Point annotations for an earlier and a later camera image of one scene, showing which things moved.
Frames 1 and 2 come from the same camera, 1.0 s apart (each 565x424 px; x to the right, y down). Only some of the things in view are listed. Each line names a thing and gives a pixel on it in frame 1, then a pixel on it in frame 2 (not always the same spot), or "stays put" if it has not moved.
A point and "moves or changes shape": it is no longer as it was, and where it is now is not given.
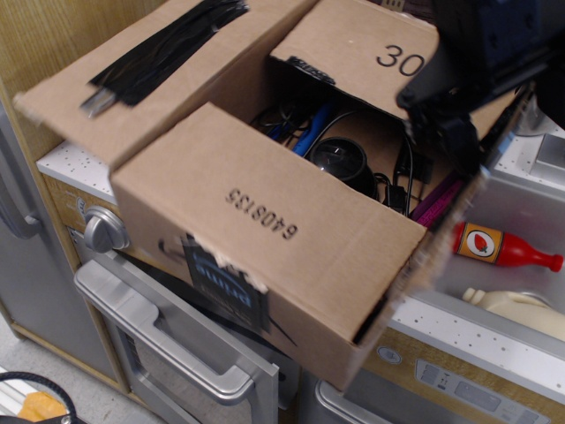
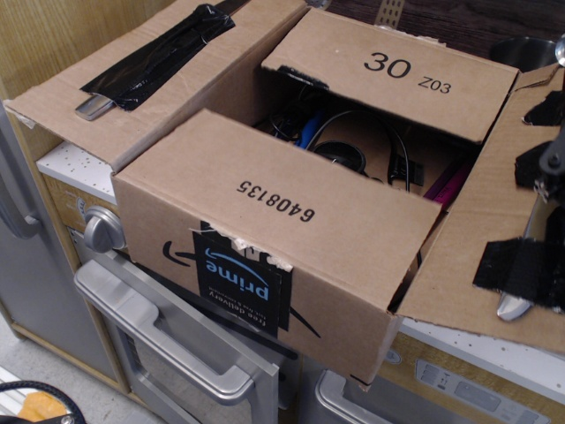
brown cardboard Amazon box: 260,153 moves or changes shape
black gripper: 485,48 to 552,162
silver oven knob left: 103,231 stays put
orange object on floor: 40,405 stays put
